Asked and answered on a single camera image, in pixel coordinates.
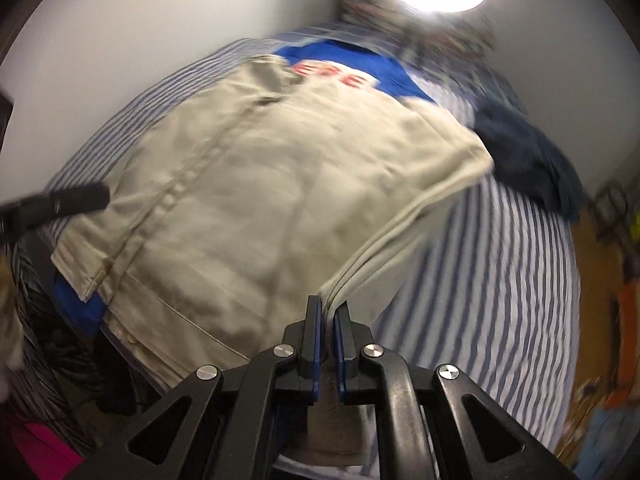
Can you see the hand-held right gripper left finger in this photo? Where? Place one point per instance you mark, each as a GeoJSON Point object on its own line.
{"type": "Point", "coordinates": [314, 340]}

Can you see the orange stool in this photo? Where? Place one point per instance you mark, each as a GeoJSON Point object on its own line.
{"type": "Point", "coordinates": [629, 310]}

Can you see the dark striped garment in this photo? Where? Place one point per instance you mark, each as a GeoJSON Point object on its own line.
{"type": "Point", "coordinates": [50, 340]}

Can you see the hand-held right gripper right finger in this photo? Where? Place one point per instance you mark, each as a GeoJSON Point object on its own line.
{"type": "Point", "coordinates": [341, 355]}

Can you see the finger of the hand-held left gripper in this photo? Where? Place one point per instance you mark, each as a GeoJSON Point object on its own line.
{"type": "Point", "coordinates": [65, 202]}

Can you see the folded floral quilt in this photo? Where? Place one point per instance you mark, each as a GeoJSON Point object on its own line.
{"type": "Point", "coordinates": [365, 10]}

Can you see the blue striped bed sheet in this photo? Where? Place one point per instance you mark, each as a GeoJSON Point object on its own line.
{"type": "Point", "coordinates": [475, 285]}

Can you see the beige and blue jacket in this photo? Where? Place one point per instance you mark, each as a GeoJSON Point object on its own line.
{"type": "Point", "coordinates": [250, 185]}

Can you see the blue checkered bed sheet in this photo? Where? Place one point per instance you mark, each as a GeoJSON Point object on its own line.
{"type": "Point", "coordinates": [465, 85]}

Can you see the pink cloth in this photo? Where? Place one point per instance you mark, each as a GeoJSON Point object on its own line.
{"type": "Point", "coordinates": [40, 445]}

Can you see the dark blue cloth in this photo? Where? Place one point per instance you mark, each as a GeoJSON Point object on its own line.
{"type": "Point", "coordinates": [530, 160]}

